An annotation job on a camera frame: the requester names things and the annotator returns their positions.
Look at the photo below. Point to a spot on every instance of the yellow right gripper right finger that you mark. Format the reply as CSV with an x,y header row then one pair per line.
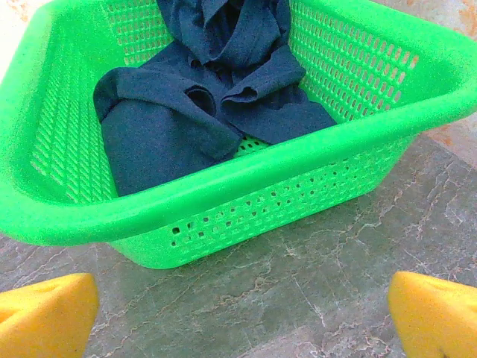
x,y
436,320

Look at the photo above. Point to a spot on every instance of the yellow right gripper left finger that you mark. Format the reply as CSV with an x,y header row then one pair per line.
x,y
44,317

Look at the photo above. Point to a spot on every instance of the navy blue t-shirt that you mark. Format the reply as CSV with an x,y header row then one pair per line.
x,y
167,141

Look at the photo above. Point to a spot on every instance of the green plastic perforated basket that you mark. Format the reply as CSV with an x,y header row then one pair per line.
x,y
56,149

